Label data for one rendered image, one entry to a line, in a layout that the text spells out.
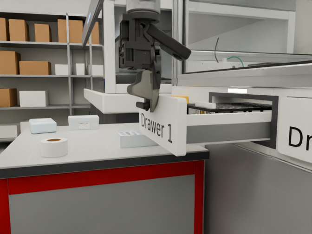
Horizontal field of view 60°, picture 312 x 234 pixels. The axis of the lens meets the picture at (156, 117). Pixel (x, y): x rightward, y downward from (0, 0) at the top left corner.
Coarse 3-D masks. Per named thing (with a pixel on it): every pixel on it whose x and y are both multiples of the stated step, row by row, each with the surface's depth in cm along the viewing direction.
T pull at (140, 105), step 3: (138, 102) 63; (141, 102) 62; (147, 102) 63; (138, 105) 63; (141, 105) 60; (144, 105) 58; (147, 105) 59; (141, 108) 60; (144, 108) 59; (147, 108) 59
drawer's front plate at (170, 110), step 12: (168, 96) 57; (156, 108) 61; (168, 108) 54; (180, 108) 49; (156, 120) 62; (168, 120) 54; (180, 120) 50; (144, 132) 72; (156, 132) 62; (168, 132) 55; (180, 132) 50; (168, 144) 55; (180, 144) 50
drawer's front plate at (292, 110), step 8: (280, 104) 53; (288, 104) 51; (296, 104) 49; (304, 104) 47; (280, 112) 53; (288, 112) 51; (296, 112) 49; (304, 112) 47; (280, 120) 53; (288, 120) 51; (296, 120) 49; (304, 120) 48; (280, 128) 53; (288, 128) 51; (304, 128) 48; (280, 136) 53; (288, 136) 51; (296, 136) 49; (304, 136) 48; (280, 144) 53; (304, 144) 48; (280, 152) 53; (288, 152) 51; (296, 152) 49; (304, 152) 48; (304, 160) 48
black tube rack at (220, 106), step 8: (192, 104) 71; (216, 104) 71; (224, 104) 72; (232, 104) 71; (240, 104) 72; (248, 104) 71; (256, 104) 71; (264, 104) 71; (216, 112) 76; (232, 112) 69; (240, 112) 79
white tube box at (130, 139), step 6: (120, 132) 90; (126, 132) 90; (132, 132) 89; (138, 132) 89; (120, 138) 82; (126, 138) 82; (132, 138) 83; (138, 138) 84; (144, 138) 84; (120, 144) 82; (126, 144) 83; (132, 144) 83; (138, 144) 84; (144, 144) 84; (150, 144) 85; (156, 144) 85
